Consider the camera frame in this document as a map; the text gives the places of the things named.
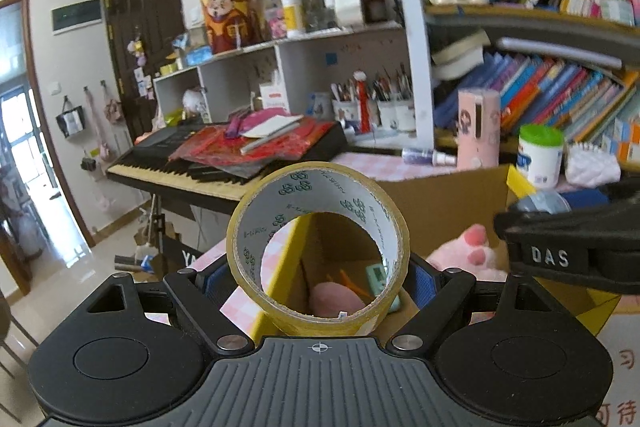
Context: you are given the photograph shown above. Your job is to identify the purple spray bottle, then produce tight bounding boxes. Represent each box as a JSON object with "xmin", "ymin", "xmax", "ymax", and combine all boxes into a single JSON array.
[{"xmin": 401, "ymin": 147, "xmax": 458, "ymax": 168}]

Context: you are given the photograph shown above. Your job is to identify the row of slanted books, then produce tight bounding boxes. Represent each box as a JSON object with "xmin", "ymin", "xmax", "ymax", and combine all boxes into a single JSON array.
[{"xmin": 434, "ymin": 49, "xmax": 640, "ymax": 168}]

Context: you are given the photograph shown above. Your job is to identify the pink plush paw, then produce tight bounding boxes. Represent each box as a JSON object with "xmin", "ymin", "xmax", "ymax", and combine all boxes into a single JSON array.
[{"xmin": 425, "ymin": 224, "xmax": 511, "ymax": 283}]

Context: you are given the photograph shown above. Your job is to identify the white jar green lid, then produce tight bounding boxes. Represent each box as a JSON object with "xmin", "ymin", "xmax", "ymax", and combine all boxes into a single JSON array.
[{"xmin": 517, "ymin": 124, "xmax": 566, "ymax": 188}]

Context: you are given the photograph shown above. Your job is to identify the white box red label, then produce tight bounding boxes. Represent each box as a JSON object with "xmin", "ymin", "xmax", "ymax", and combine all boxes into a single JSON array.
[{"xmin": 259, "ymin": 82, "xmax": 291, "ymax": 114}]

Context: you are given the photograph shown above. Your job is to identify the pink tumbler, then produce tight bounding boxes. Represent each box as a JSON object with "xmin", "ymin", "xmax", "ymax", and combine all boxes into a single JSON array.
[{"xmin": 457, "ymin": 89, "xmax": 502, "ymax": 170}]

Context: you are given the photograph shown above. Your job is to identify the cardboard box with yellow flaps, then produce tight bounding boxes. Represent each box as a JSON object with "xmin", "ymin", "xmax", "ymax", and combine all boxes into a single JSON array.
[{"xmin": 252, "ymin": 164, "xmax": 621, "ymax": 338}]

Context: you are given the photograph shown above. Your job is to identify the pink plush toy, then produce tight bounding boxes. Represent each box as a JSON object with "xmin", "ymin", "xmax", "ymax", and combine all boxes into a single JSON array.
[{"xmin": 307, "ymin": 282, "xmax": 371, "ymax": 320}]

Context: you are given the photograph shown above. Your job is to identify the small white pen cup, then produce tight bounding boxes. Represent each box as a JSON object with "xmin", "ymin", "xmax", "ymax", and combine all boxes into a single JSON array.
[{"xmin": 331, "ymin": 82, "xmax": 359, "ymax": 128}]

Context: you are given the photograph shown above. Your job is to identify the green calculator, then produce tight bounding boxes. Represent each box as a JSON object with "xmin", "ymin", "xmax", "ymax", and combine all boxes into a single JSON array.
[{"xmin": 365, "ymin": 263, "xmax": 402, "ymax": 313}]

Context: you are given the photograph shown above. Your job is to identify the orange plastic stick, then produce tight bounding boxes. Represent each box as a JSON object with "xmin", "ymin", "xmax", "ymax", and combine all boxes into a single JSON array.
[{"xmin": 327, "ymin": 269, "xmax": 373, "ymax": 298}]

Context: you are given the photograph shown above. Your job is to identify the wide white pen cup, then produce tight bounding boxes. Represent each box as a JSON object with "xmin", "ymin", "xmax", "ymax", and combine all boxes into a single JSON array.
[{"xmin": 375, "ymin": 67, "xmax": 417, "ymax": 132}]

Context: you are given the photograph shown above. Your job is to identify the white paper red print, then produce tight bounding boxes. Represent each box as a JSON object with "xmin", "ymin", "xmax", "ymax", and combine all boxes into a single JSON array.
[{"xmin": 597, "ymin": 297, "xmax": 640, "ymax": 427}]

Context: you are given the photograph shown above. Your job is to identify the blue grey cap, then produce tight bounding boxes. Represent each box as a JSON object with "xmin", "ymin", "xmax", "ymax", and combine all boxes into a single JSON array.
[{"xmin": 514, "ymin": 189, "xmax": 572, "ymax": 214}]

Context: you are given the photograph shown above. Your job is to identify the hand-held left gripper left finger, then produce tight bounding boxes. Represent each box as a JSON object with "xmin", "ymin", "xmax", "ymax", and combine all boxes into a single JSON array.
[{"xmin": 86, "ymin": 257, "xmax": 256, "ymax": 355}]

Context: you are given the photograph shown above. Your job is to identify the black keyboard stand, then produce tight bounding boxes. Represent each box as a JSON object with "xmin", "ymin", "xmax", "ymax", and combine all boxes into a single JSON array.
[{"xmin": 115, "ymin": 196, "xmax": 201, "ymax": 279}]

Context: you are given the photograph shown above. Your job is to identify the white desk shelf unit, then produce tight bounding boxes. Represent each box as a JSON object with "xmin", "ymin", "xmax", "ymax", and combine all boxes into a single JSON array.
[{"xmin": 152, "ymin": 24, "xmax": 436, "ymax": 148}]

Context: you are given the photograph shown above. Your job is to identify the dark wall panel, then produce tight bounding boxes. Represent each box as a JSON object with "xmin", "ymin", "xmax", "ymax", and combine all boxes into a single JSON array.
[{"xmin": 51, "ymin": 0, "xmax": 102, "ymax": 36}]

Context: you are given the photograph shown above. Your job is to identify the blue patterned mug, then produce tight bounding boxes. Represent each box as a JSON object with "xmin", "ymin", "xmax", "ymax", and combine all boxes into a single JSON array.
[{"xmin": 306, "ymin": 93, "xmax": 333, "ymax": 120}]

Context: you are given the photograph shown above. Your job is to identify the red paper stack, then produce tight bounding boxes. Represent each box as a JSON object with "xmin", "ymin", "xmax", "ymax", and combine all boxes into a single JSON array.
[{"xmin": 180, "ymin": 119, "xmax": 331, "ymax": 164}]

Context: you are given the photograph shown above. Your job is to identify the fortune god figure box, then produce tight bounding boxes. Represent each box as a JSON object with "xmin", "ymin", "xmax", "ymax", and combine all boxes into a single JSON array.
[{"xmin": 200, "ymin": 0, "xmax": 261, "ymax": 55}]

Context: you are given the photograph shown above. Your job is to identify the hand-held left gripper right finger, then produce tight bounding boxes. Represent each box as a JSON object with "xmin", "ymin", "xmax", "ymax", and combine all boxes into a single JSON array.
[{"xmin": 389, "ymin": 256, "xmax": 562, "ymax": 353}]

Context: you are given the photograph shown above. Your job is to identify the white plastic bag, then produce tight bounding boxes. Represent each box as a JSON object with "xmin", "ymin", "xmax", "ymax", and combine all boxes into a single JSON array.
[{"xmin": 182, "ymin": 88, "xmax": 209, "ymax": 116}]

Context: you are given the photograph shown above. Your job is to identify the white bottle yellow label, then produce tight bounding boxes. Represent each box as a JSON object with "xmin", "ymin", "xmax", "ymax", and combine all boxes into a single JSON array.
[{"xmin": 280, "ymin": 0, "xmax": 307, "ymax": 38}]

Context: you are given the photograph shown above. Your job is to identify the yellow packing tape roll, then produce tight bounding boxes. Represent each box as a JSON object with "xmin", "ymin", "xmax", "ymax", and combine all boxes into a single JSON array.
[{"xmin": 226, "ymin": 162, "xmax": 412, "ymax": 337}]

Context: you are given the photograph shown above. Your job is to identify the white booklet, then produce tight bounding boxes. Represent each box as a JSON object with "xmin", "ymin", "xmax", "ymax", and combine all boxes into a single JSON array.
[{"xmin": 242, "ymin": 116, "xmax": 301, "ymax": 138}]

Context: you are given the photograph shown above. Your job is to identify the black electronic keyboard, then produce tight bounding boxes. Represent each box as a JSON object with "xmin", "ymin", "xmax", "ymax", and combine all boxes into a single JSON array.
[{"xmin": 106, "ymin": 122, "xmax": 349, "ymax": 202}]

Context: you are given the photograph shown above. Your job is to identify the dark wooden door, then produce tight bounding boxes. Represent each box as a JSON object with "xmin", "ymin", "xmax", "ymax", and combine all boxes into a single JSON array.
[{"xmin": 101, "ymin": 0, "xmax": 176, "ymax": 142}]

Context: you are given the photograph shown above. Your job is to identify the black white tote bag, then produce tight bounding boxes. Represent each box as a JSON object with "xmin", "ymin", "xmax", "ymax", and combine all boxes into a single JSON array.
[{"xmin": 56, "ymin": 104, "xmax": 85, "ymax": 138}]

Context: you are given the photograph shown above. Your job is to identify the red tassel ornament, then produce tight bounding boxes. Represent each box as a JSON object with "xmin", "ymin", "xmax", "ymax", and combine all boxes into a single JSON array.
[{"xmin": 352, "ymin": 69, "xmax": 371, "ymax": 134}]

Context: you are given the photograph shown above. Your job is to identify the thick flat-lying books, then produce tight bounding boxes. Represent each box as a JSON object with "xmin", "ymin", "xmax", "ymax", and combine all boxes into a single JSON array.
[{"xmin": 432, "ymin": 29, "xmax": 493, "ymax": 80}]

